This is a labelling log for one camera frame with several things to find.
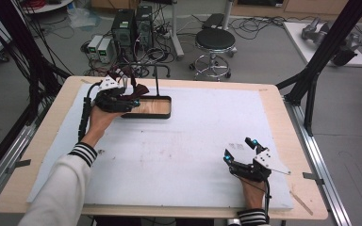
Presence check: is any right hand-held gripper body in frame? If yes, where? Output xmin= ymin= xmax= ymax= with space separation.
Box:
xmin=228 ymin=147 xmax=292 ymax=184

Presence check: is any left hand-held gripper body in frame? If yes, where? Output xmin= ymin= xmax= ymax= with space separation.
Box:
xmin=92 ymin=75 xmax=134 ymax=114

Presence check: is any dark maroon bow tie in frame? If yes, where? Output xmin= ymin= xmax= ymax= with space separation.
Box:
xmin=127 ymin=83 xmax=151 ymax=102

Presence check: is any black rack with wooden tray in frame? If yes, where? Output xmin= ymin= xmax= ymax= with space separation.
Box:
xmin=115 ymin=63 xmax=173 ymax=120

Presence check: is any person's right hand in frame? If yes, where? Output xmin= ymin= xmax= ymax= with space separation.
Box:
xmin=239 ymin=178 xmax=267 ymax=211

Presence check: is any white foam mat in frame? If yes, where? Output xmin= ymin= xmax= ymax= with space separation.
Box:
xmin=26 ymin=83 xmax=295 ymax=211

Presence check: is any grey bench power supply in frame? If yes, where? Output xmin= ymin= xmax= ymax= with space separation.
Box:
xmin=97 ymin=38 xmax=114 ymax=64
xmin=87 ymin=35 xmax=104 ymax=55

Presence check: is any thin wooden stick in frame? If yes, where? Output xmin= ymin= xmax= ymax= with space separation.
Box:
xmin=289 ymin=189 xmax=314 ymax=217

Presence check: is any black computer tower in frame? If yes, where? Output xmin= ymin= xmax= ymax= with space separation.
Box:
xmin=135 ymin=5 xmax=155 ymax=52
xmin=111 ymin=8 xmax=137 ymax=54

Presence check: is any clear plastic bag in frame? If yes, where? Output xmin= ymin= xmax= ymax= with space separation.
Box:
xmin=67 ymin=8 xmax=102 ymax=30

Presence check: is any black round stool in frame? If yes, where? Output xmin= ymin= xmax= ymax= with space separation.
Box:
xmin=189 ymin=27 xmax=239 ymax=81

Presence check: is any black flat box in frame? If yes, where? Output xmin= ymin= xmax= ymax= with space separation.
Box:
xmin=202 ymin=12 xmax=225 ymax=30

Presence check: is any white floor board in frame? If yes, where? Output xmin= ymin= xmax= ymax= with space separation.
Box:
xmin=282 ymin=20 xmax=362 ymax=69

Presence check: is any grey robot part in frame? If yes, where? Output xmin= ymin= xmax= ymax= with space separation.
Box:
xmin=301 ymin=17 xmax=359 ymax=67

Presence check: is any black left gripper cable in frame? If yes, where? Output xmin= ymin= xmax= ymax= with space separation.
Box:
xmin=77 ymin=81 xmax=104 ymax=143

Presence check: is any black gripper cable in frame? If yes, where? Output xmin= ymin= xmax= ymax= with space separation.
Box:
xmin=77 ymin=81 xmax=104 ymax=143
xmin=261 ymin=179 xmax=272 ymax=224

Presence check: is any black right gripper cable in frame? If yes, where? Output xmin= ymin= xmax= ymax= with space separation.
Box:
xmin=261 ymin=179 xmax=272 ymax=224

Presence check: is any aluminium rail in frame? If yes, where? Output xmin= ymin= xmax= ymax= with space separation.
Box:
xmin=283 ymin=96 xmax=354 ymax=226
xmin=0 ymin=121 xmax=40 ymax=205

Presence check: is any black metal frame stand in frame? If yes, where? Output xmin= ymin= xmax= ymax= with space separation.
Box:
xmin=0 ymin=0 xmax=74 ymax=126
xmin=275 ymin=0 xmax=362 ymax=137

